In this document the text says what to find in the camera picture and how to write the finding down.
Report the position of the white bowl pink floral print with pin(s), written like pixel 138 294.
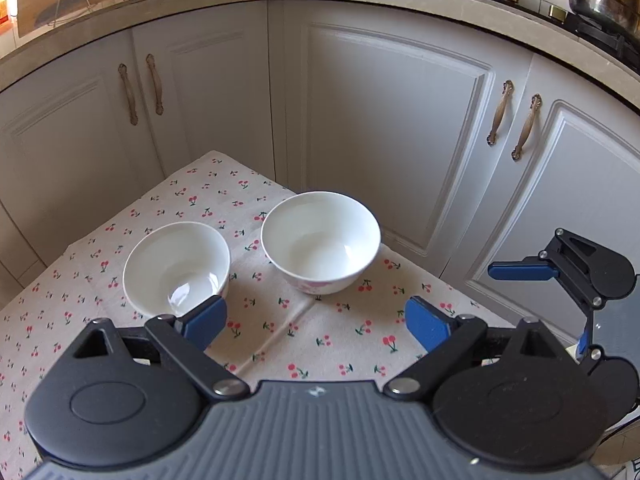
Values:
pixel 320 240
pixel 170 260

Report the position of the white cabinet door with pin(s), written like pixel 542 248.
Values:
pixel 215 100
pixel 390 135
pixel 60 160
pixel 590 185

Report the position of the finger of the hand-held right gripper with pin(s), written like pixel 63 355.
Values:
pixel 582 347
pixel 520 270

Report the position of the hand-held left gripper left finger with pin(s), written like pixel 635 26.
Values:
pixel 207 320

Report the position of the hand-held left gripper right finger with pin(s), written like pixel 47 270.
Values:
pixel 427 322

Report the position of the cherry print tablecloth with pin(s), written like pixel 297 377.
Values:
pixel 320 330

